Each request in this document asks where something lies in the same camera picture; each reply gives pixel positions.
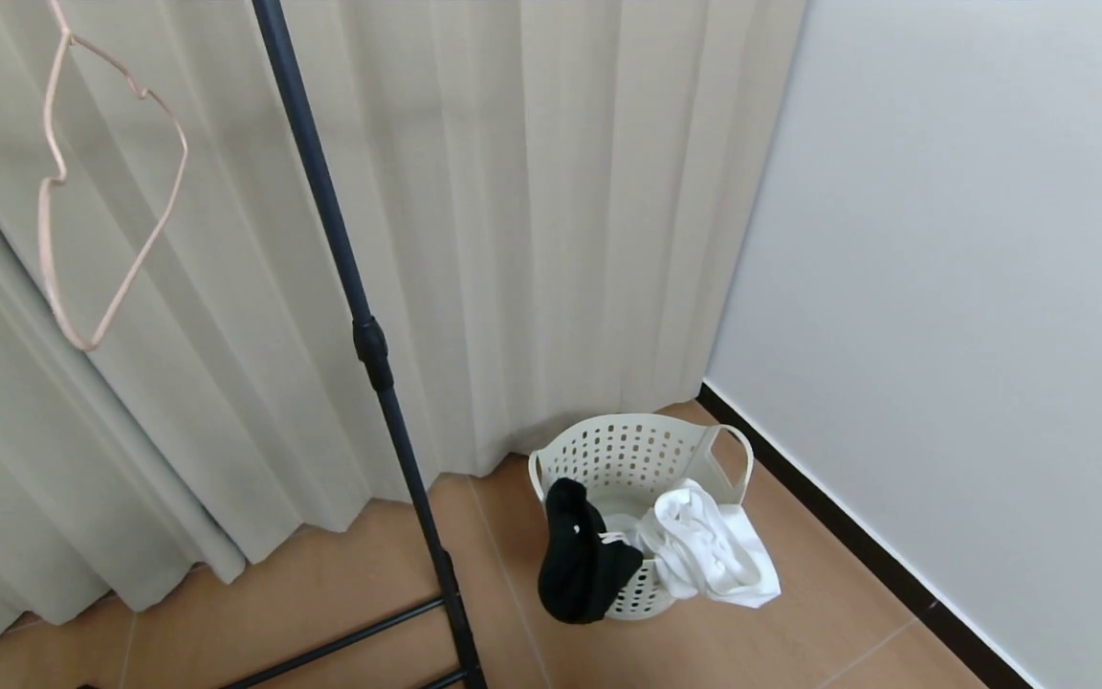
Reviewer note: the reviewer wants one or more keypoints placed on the white garment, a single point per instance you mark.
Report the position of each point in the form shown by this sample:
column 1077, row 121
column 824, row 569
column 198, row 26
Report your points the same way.
column 704, row 555

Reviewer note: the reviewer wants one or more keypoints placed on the white laundry basket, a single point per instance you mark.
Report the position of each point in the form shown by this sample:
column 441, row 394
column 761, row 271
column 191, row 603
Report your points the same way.
column 628, row 450

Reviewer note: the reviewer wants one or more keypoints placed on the black garment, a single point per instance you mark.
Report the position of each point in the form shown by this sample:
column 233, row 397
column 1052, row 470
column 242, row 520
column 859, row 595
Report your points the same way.
column 580, row 574

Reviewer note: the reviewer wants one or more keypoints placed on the pink clothes hanger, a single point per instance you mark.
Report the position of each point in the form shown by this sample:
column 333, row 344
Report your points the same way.
column 84, row 344

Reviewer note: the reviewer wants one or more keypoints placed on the beige curtain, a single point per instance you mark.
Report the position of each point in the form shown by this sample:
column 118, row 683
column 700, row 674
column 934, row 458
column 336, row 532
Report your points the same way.
column 513, row 191

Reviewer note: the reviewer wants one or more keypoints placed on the black clothes rack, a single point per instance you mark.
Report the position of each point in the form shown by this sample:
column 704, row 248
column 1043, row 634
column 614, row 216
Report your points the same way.
column 321, row 191

